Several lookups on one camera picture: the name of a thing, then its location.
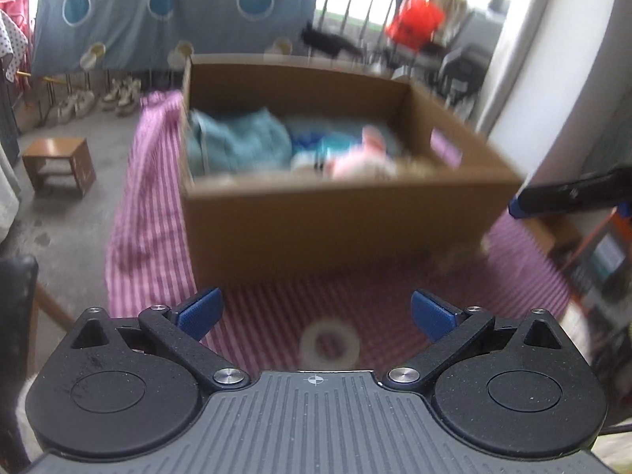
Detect brown cardboard box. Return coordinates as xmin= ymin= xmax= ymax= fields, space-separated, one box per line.
xmin=179 ymin=55 xmax=522 ymax=287

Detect white foam ring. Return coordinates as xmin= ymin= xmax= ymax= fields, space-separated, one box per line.
xmin=299 ymin=319 xmax=363 ymax=371

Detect black chair seat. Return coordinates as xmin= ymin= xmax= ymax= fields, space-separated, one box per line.
xmin=0 ymin=255 xmax=39 ymax=473

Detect bagged blue face masks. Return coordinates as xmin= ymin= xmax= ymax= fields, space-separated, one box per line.
xmin=281 ymin=116 xmax=397 ymax=142

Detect red plastic bag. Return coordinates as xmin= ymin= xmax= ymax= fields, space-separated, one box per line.
xmin=385 ymin=0 xmax=446 ymax=50

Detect blue patterned hanging blanket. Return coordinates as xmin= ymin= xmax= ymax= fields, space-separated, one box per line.
xmin=32 ymin=0 xmax=316 ymax=76

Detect wheelchair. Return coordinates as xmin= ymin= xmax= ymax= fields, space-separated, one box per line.
xmin=300 ymin=23 xmax=492 ymax=108

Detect teal knitted cloth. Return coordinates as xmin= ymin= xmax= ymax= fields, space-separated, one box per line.
xmin=186 ymin=108 xmax=292 ymax=177

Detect small wooden stool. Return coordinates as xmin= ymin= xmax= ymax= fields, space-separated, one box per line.
xmin=21 ymin=137 xmax=96 ymax=196

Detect pink round plush toy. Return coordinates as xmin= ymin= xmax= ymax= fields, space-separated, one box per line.
xmin=324 ymin=125 xmax=397 ymax=180

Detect pink checkered tablecloth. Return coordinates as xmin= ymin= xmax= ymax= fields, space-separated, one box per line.
xmin=104 ymin=90 xmax=574 ymax=374

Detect white green sneakers pair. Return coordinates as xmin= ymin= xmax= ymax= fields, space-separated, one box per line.
xmin=100 ymin=77 xmax=141 ymax=117

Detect polka dot cloth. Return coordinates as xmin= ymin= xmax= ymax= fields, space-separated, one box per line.
xmin=0 ymin=12 xmax=29 ymax=83

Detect blue wet wipes pack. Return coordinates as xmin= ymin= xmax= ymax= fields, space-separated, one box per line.
xmin=290 ymin=131 xmax=361 ymax=171

